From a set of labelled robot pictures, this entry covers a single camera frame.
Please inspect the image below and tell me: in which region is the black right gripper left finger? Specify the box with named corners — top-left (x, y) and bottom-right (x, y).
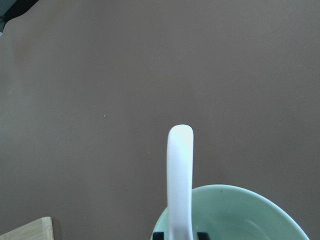
top-left (152, 231), bottom-right (165, 240)

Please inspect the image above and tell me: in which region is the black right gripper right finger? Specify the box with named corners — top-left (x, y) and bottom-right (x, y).
top-left (197, 232), bottom-right (210, 240)

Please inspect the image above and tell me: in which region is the white ceramic spoon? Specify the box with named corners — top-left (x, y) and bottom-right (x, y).
top-left (166, 124), bottom-right (194, 240)

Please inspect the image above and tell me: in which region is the green ceramic bowl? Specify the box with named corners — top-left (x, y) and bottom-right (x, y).
top-left (150, 184), bottom-right (308, 240)

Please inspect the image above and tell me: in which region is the bamboo cutting board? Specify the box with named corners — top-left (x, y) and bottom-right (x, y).
top-left (0, 216), bottom-right (54, 240)

